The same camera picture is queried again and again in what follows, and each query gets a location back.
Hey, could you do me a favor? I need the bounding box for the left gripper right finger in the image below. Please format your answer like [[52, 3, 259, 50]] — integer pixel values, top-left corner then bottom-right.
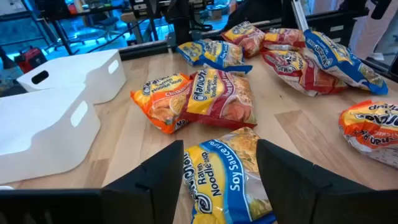
[[256, 138, 373, 224]]

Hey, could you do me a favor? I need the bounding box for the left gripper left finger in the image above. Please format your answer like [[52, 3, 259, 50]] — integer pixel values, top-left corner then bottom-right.
[[101, 139, 185, 224]]

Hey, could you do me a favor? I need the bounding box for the blue soy sauce ramen packet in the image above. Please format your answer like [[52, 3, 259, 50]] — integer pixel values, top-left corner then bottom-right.
[[201, 39, 254, 75], [302, 29, 389, 96], [176, 40, 208, 67], [182, 126, 277, 224]]

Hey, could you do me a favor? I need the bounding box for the orange chicken ramen packet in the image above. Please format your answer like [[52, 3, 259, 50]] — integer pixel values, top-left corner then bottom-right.
[[338, 99, 398, 169], [130, 73, 193, 135]]

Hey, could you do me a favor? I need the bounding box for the person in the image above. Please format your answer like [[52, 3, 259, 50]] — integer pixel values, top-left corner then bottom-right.
[[348, 0, 398, 62]]

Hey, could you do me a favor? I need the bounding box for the silver metal strut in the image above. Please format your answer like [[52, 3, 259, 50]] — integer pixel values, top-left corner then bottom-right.
[[290, 0, 310, 32]]

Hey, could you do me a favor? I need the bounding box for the red machine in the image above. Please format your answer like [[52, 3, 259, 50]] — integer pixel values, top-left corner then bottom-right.
[[13, 46, 49, 75]]

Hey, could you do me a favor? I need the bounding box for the black handheld device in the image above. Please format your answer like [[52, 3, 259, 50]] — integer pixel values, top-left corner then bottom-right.
[[369, 0, 394, 21]]

